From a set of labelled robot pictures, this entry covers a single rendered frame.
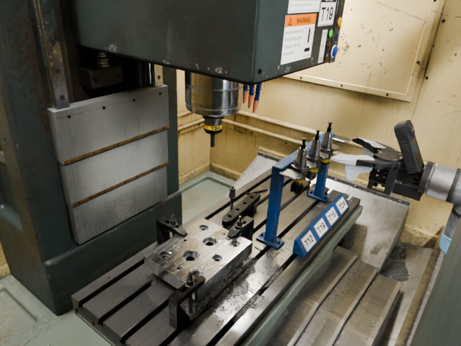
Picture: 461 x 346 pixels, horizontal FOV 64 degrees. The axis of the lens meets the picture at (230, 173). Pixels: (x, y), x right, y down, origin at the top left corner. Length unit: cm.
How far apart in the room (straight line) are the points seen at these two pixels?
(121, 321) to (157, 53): 75
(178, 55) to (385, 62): 115
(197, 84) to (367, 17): 109
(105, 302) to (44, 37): 79
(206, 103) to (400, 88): 110
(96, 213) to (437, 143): 148
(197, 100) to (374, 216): 124
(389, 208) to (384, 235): 17
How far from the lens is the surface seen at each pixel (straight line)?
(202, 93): 97
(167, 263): 121
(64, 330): 160
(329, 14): 110
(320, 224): 153
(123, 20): 107
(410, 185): 90
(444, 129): 187
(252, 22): 80
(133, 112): 142
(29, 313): 173
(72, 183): 136
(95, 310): 124
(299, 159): 129
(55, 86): 124
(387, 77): 187
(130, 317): 120
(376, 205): 200
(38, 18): 123
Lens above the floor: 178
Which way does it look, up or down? 27 degrees down
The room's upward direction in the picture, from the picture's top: 3 degrees clockwise
